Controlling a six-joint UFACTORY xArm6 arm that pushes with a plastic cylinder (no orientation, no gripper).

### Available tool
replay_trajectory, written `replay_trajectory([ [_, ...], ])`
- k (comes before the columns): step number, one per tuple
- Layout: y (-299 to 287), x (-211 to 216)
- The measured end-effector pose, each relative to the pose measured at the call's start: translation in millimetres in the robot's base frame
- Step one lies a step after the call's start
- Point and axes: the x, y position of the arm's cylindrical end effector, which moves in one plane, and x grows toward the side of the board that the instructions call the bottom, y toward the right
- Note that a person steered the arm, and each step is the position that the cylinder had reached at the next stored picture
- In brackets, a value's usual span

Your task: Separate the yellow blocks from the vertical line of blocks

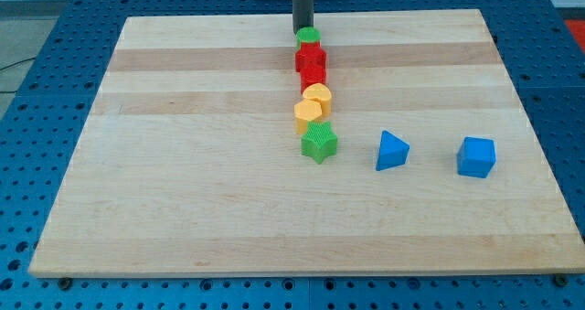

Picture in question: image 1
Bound yellow pentagon block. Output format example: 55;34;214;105
293;99;323;134

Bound black cable on floor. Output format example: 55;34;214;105
0;57;37;95

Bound green star block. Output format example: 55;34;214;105
301;122;338;164

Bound green round block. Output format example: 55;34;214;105
295;27;321;49

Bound red round block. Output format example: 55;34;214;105
300;64;326;93

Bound light wooden board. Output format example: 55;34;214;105
29;9;584;278

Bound red star block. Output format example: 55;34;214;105
295;42;327;72

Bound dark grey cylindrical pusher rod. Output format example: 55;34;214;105
292;0;314;33

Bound yellow heart block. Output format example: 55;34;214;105
303;83;333;117

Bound blue cube block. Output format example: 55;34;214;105
456;136;496;178

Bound blue triangle block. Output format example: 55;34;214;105
376;130;410;171

